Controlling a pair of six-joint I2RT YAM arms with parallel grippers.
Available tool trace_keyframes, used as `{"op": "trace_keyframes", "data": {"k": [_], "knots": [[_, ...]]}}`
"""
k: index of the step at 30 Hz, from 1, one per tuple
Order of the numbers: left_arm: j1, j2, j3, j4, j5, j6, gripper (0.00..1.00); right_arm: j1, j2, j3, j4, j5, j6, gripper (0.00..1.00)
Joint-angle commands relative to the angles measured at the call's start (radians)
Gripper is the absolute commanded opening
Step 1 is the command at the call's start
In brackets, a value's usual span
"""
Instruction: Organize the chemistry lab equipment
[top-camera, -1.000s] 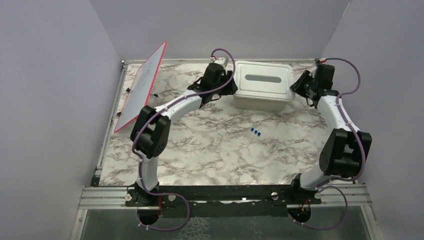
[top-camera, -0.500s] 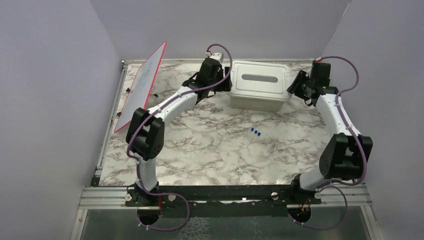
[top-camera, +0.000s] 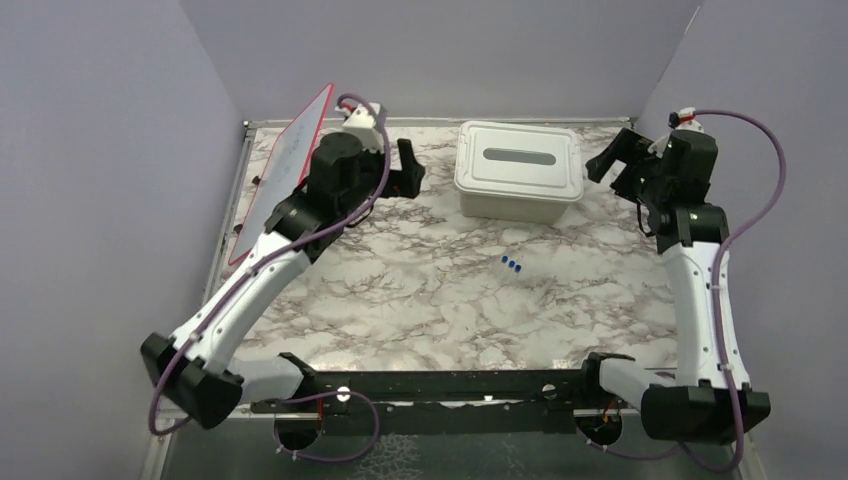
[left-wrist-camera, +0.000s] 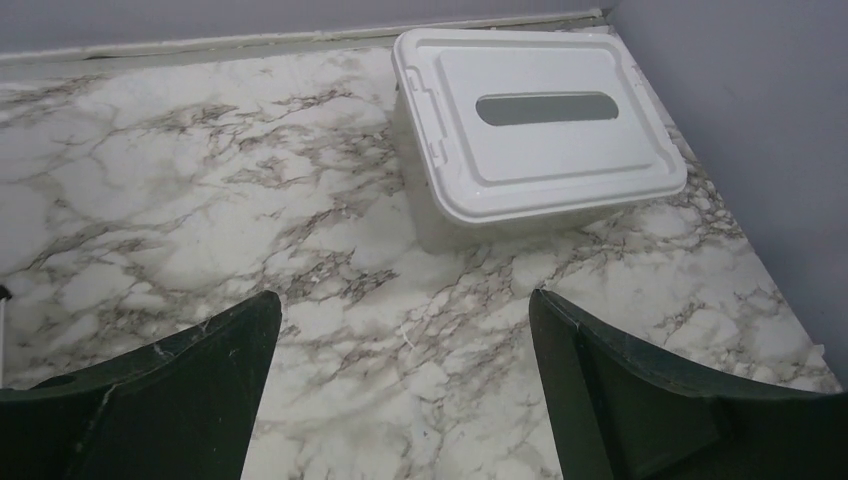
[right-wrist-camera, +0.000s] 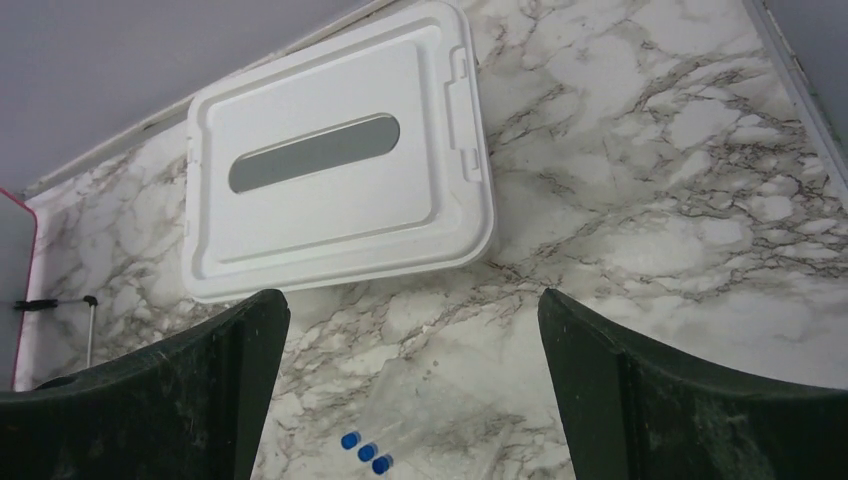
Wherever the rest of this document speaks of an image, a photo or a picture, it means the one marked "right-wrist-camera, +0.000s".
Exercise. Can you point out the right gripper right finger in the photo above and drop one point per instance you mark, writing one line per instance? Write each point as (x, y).
(635, 408)

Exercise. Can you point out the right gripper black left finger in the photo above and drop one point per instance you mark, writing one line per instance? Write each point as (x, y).
(190, 406)

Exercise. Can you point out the blue cap test tube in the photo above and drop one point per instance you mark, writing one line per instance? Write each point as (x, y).
(367, 452)
(381, 465)
(350, 440)

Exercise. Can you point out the white bin lid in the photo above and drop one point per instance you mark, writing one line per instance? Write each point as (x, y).
(363, 156)

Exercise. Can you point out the red framed whiteboard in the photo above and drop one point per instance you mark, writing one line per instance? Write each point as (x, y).
(18, 236)

